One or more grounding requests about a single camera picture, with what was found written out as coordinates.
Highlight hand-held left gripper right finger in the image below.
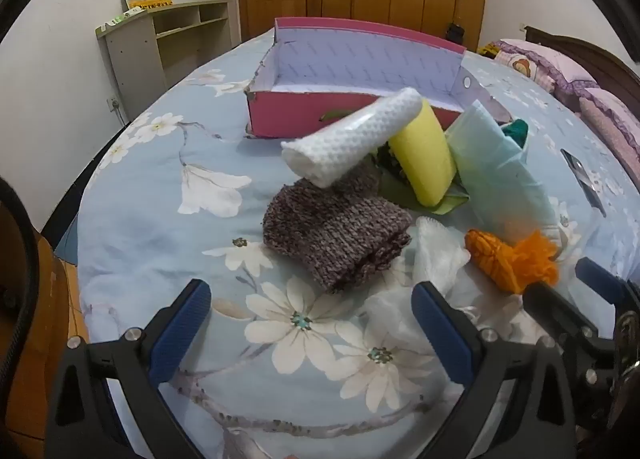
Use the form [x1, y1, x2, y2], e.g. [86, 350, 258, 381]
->
[410, 281, 591, 459]

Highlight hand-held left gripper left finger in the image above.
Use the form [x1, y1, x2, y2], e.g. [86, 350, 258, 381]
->
[47, 279, 213, 459]

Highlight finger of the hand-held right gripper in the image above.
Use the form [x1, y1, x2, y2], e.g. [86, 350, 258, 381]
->
[521, 283, 601, 342]
[574, 257, 640, 310]

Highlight orange cloth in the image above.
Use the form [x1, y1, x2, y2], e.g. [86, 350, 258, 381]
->
[465, 229, 560, 295]

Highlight light blue cloth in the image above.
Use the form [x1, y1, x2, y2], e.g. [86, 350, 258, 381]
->
[446, 106, 556, 245]

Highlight green ribbon bow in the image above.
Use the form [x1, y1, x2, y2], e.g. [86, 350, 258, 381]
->
[320, 109, 471, 214]

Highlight grey knitted cloth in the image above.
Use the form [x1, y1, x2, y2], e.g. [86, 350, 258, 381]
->
[262, 161, 413, 295]

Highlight green white knitted sock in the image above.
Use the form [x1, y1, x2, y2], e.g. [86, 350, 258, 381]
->
[500, 119, 530, 150]

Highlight yellow sponge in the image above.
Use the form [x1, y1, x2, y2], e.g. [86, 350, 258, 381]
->
[389, 99, 458, 207]

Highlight pink cardboard box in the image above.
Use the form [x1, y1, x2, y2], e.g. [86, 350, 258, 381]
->
[245, 17, 511, 140]

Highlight white mesh bag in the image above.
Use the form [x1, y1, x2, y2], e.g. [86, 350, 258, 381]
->
[365, 216, 501, 340]

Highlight blue floral bedsheet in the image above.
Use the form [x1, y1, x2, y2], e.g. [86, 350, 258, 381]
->
[77, 31, 640, 459]

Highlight black smartphone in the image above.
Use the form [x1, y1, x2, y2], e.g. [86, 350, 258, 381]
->
[560, 149, 608, 218]

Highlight pink striped pillow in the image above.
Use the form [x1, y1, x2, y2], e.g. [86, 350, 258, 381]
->
[577, 86, 640, 190]

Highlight pink pillows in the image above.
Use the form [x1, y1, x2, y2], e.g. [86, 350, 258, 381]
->
[522, 25, 640, 104]

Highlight white rolled towel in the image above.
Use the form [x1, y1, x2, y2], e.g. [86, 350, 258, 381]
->
[280, 87, 423, 188]

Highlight pink cartoon print pillow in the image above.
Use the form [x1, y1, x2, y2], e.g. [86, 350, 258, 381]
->
[487, 39, 601, 94]

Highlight pale green shelf unit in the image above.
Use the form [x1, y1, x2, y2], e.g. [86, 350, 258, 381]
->
[96, 0, 233, 124]

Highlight black braided cable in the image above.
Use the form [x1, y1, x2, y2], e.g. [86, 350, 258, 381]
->
[0, 179, 40, 390]

